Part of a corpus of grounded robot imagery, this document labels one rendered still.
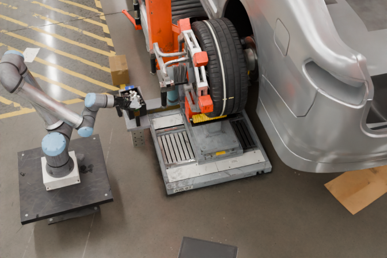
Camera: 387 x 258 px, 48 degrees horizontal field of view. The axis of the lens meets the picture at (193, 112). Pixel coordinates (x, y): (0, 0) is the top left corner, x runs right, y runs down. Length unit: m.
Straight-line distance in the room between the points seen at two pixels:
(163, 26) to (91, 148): 1.04
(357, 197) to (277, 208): 0.62
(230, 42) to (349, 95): 0.91
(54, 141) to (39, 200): 0.43
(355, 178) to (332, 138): 1.40
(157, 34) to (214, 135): 0.88
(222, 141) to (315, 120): 1.30
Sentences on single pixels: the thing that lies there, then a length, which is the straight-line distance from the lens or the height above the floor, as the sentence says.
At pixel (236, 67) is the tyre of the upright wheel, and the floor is 1.06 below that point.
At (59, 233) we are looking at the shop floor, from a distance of 3.34.
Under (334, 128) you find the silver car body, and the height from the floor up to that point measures 1.23.
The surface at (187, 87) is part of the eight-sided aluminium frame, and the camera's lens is 3.22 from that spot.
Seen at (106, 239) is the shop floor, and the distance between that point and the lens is 3.24.
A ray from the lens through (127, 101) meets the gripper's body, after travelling 2.90.
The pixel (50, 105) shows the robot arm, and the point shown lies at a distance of 2.75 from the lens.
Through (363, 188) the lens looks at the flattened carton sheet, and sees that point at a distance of 3.63.
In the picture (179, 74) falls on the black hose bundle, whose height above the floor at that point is 1.02.
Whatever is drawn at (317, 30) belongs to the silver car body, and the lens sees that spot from 2.08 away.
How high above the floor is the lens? 2.83
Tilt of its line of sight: 47 degrees down
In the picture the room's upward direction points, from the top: straight up
